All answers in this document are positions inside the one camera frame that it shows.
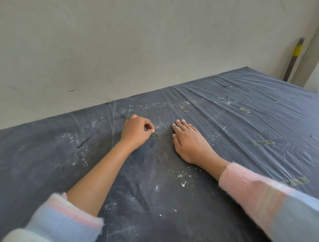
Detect person's right forearm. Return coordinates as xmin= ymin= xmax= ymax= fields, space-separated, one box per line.
xmin=197 ymin=151 xmax=319 ymax=242

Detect grey pole yellow band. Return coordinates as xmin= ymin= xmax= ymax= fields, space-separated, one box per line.
xmin=282 ymin=37 xmax=305 ymax=82

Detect dark grey covered table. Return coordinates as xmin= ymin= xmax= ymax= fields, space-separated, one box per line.
xmin=0 ymin=66 xmax=319 ymax=242

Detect grey wall pipe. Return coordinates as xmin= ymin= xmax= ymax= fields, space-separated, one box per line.
xmin=290 ymin=25 xmax=319 ymax=87

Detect person's left forearm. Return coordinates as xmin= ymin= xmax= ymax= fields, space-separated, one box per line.
xmin=1 ymin=140 xmax=135 ymax=242

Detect person's left hand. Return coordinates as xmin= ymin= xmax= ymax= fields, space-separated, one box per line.
xmin=120 ymin=114 xmax=156 ymax=151

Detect person's right hand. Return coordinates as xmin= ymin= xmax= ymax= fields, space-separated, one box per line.
xmin=172 ymin=119 xmax=217 ymax=165

